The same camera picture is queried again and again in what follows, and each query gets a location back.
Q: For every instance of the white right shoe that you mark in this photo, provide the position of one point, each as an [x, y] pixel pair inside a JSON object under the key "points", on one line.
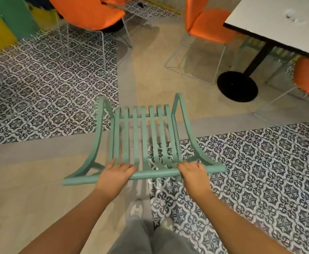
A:
{"points": [[167, 223]]}

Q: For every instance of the white left shoe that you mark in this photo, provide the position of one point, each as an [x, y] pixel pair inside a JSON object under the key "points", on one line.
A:
{"points": [[136, 207]]}

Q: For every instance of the person's left fingers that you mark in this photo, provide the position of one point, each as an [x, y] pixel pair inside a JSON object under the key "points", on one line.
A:
{"points": [[128, 170]]}

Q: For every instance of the person's right hand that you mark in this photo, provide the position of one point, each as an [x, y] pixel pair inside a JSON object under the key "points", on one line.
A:
{"points": [[195, 179]]}

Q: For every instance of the person's left forearm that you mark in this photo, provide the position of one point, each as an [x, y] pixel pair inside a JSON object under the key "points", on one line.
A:
{"points": [[72, 224]]}

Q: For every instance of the person's right fingers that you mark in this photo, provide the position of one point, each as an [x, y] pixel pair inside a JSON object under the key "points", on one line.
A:
{"points": [[190, 166]]}

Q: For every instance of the person's right forearm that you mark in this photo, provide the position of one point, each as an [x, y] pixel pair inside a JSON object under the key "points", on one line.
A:
{"points": [[234, 224]]}

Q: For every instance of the green and yellow cabinet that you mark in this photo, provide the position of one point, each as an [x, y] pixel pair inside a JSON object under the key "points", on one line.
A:
{"points": [[8, 18]]}

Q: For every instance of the person's left hand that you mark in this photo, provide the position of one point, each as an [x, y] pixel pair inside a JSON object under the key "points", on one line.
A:
{"points": [[112, 179]]}

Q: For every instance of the green slatted chair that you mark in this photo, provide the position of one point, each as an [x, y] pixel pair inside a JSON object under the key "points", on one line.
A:
{"points": [[144, 134]]}

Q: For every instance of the white shoe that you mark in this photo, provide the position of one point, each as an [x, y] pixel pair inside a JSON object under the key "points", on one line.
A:
{"points": [[136, 207], [167, 223]]}

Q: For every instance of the grey trousers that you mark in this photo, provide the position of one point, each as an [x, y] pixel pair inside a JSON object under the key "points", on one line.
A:
{"points": [[146, 239]]}

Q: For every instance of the white table with black pedestal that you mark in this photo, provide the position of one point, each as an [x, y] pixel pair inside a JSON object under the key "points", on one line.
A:
{"points": [[279, 21]]}

